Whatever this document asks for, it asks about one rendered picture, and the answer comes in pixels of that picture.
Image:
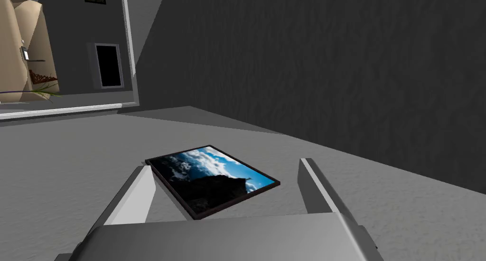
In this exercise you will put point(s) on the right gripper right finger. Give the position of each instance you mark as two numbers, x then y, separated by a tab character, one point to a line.
319	190

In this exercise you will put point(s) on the dark window with grey frame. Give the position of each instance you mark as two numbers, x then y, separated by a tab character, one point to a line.
109	65

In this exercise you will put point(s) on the beige armchair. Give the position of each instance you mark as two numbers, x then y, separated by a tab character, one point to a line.
22	52

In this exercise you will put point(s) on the black framed sky picture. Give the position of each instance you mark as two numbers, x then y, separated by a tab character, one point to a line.
212	179

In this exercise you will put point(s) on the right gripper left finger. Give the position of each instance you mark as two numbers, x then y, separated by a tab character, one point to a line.
133	200

